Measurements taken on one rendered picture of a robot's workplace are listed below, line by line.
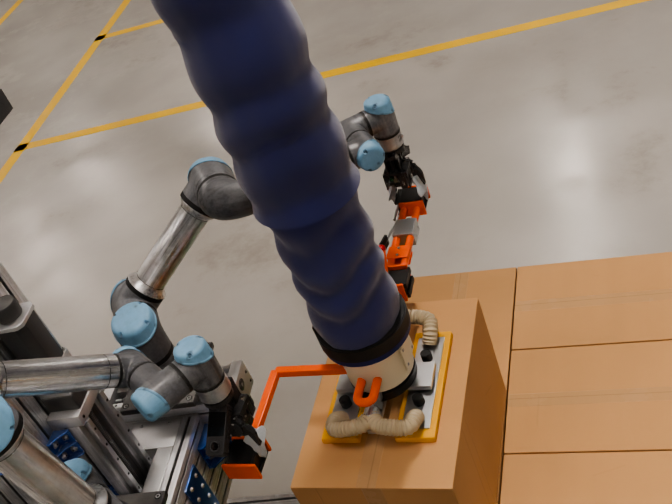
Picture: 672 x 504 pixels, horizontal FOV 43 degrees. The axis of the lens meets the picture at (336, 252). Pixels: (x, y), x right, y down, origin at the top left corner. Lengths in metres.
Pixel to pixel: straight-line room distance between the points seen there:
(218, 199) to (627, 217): 2.34
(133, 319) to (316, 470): 0.62
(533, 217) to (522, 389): 1.63
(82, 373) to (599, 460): 1.38
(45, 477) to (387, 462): 0.78
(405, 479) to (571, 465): 0.61
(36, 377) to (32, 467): 0.19
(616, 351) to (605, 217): 1.45
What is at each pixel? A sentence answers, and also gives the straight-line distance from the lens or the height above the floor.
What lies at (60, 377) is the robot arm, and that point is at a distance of 1.85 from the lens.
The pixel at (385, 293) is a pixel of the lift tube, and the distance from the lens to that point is 1.93.
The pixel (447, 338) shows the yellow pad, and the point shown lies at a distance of 2.26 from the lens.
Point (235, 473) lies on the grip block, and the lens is 2.06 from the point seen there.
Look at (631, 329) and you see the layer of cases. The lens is 2.80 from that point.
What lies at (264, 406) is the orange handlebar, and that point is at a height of 1.09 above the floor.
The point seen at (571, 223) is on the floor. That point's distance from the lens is 4.10.
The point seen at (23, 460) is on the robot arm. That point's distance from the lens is 1.74.
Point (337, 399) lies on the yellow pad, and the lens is 2.22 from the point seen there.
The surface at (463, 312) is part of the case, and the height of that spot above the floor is 0.96.
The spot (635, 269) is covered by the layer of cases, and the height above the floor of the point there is 0.54.
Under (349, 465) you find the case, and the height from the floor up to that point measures 0.95.
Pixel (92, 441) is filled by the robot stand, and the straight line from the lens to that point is 2.22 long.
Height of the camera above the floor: 2.54
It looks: 36 degrees down
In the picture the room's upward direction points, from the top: 22 degrees counter-clockwise
